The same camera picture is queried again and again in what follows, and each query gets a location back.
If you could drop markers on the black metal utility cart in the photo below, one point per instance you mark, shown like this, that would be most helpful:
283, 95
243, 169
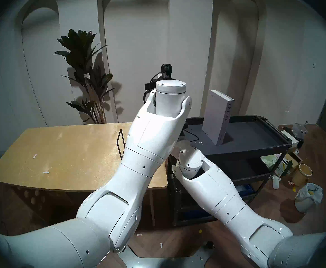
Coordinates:
249, 136

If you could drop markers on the open brown cardboard box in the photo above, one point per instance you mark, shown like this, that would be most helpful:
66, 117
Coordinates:
294, 158

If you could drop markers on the pale green printed sheet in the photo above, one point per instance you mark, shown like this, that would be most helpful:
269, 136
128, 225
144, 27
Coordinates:
269, 161

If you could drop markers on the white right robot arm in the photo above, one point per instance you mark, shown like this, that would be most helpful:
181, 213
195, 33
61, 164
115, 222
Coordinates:
213, 186

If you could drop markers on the white special issue book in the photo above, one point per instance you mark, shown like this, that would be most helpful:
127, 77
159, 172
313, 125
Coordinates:
213, 116

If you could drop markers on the blue flat box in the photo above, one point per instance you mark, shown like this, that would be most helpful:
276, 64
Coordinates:
245, 189

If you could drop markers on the black star knob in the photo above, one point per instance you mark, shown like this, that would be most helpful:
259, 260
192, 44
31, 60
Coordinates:
209, 244

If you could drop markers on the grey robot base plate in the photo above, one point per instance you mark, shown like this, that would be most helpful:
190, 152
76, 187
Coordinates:
165, 263

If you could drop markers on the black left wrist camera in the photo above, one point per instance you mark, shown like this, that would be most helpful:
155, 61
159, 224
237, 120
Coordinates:
167, 71

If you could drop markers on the green and white box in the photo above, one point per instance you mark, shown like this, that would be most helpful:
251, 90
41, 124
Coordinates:
284, 167

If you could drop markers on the white bin with bag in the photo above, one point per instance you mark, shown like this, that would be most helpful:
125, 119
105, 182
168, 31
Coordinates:
305, 200

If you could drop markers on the clear plastic storage box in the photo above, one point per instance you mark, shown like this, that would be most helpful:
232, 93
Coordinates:
299, 130

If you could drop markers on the beige plastic bucket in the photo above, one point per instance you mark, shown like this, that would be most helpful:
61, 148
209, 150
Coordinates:
301, 176

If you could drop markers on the small white plastic bottle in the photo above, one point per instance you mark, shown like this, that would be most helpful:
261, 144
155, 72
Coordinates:
275, 183

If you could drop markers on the light wooden table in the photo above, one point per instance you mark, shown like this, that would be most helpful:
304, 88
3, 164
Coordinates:
54, 153

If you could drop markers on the white cardboard box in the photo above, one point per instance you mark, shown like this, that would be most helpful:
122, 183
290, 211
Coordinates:
290, 137

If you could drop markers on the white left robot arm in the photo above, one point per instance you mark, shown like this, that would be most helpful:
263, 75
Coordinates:
151, 136

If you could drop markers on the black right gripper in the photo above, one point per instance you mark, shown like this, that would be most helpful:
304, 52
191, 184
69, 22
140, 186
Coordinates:
184, 133

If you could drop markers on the tall dark green plant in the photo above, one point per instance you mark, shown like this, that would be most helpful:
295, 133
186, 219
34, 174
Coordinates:
79, 52

